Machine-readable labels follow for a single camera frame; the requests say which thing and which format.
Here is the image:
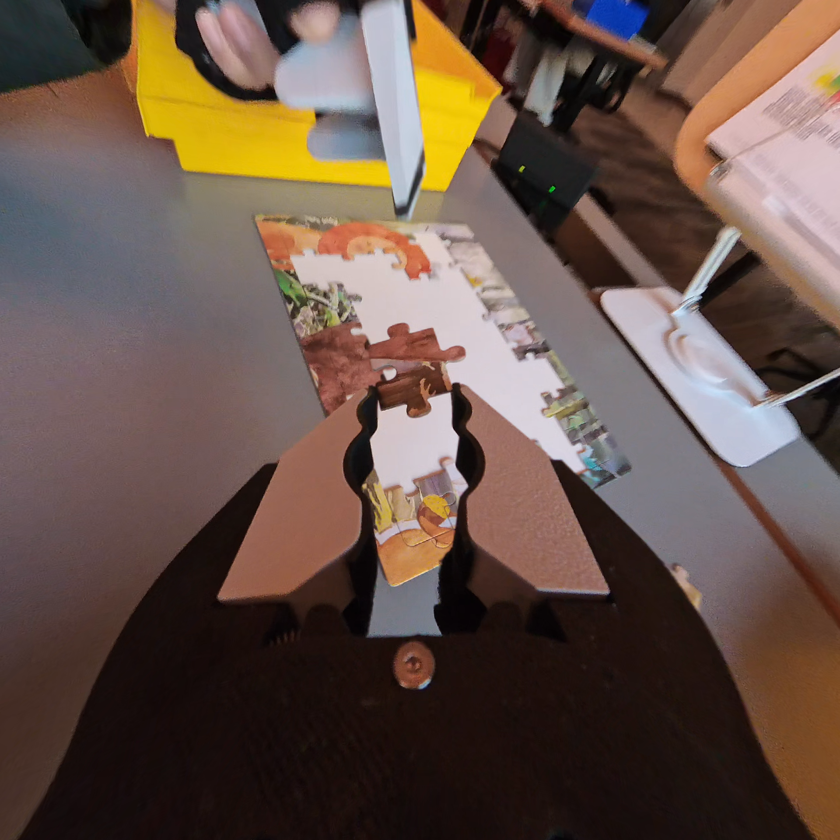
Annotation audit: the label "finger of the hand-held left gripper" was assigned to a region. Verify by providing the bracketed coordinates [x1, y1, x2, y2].
[360, 0, 426, 221]

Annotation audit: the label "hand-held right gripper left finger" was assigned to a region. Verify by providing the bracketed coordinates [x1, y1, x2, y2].
[217, 388, 380, 636]

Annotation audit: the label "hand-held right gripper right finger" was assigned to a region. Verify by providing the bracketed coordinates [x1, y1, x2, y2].
[436, 384, 613, 636]

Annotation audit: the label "dark brown puzzle piece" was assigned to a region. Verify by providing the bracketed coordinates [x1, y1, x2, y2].
[377, 362, 454, 419]

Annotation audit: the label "jigsaw puzzle board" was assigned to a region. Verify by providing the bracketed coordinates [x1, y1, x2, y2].
[255, 213, 633, 588]

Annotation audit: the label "grey desk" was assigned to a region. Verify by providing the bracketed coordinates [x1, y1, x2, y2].
[0, 66, 840, 840]

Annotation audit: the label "person's left hand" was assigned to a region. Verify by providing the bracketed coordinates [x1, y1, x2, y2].
[193, 0, 343, 91]

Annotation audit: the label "yellow plastic bin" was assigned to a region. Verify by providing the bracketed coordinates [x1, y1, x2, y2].
[131, 0, 503, 193]

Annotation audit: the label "black box with green lights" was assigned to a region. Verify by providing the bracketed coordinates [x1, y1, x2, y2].
[492, 112, 598, 231]

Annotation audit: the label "reddish brown puzzle piece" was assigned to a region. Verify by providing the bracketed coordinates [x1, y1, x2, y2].
[366, 323, 467, 365]

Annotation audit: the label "brown background table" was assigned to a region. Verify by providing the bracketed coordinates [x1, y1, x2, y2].
[538, 0, 667, 70]

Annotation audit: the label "blue box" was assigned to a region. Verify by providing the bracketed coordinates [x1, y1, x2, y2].
[574, 0, 651, 40]

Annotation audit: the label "tan rounded table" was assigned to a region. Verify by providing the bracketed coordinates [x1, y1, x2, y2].
[675, 0, 840, 198]

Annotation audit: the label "printed paper sheets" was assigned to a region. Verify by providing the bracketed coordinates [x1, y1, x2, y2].
[705, 39, 840, 329]

